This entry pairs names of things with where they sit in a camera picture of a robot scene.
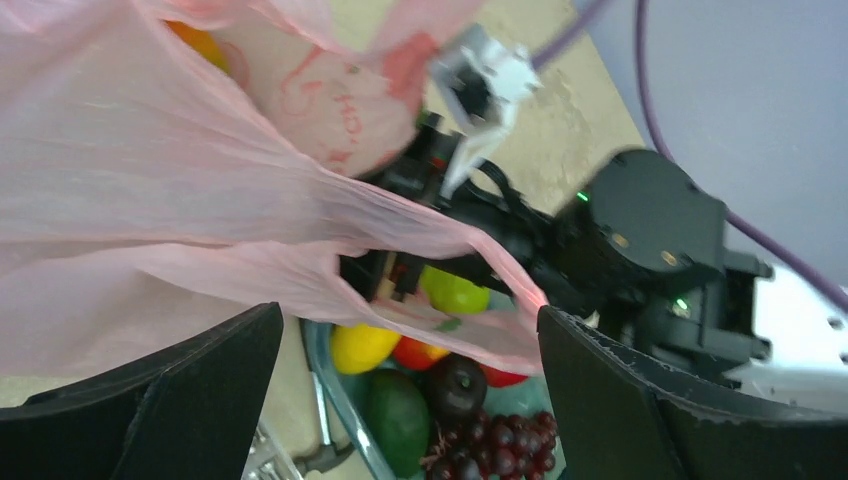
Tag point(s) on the pink plastic bag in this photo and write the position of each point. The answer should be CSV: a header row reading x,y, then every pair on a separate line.
x,y
146,195

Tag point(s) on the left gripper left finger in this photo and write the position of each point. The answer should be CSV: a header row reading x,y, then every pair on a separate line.
x,y
185,412

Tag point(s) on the clear plastic screw box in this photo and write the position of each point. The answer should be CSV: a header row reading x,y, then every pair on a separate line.
x,y
267,459

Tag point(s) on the orange fake fruit in bag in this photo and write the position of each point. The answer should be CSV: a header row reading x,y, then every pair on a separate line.
x,y
202,42

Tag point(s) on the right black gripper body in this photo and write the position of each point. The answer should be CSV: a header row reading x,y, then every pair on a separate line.
x,y
417,174

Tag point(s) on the dark purple fake plum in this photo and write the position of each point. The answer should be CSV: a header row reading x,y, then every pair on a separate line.
x,y
454,387

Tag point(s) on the small red yellow fruit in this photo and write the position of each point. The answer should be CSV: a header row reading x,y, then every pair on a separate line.
x,y
416,355

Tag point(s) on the purple fake grape bunch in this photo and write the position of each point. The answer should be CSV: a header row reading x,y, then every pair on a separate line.
x,y
500,447

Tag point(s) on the green fake apple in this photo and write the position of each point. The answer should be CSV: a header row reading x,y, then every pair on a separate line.
x,y
452,294

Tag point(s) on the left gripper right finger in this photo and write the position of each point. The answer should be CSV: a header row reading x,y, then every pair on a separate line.
x,y
624,415

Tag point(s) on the red fake tomato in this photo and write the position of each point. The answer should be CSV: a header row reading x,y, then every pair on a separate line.
x,y
501,379

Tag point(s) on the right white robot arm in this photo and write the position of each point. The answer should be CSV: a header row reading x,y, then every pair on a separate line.
x,y
641,246

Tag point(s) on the green fake avocado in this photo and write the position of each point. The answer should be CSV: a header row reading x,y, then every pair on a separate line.
x,y
398,419

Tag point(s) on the teal plastic bin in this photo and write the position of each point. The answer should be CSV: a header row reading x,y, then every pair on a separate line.
x,y
347,396

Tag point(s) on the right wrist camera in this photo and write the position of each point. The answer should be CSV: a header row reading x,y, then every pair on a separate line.
x,y
482,83

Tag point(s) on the yellow fake mango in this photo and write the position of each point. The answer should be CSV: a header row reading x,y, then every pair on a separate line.
x,y
361,348

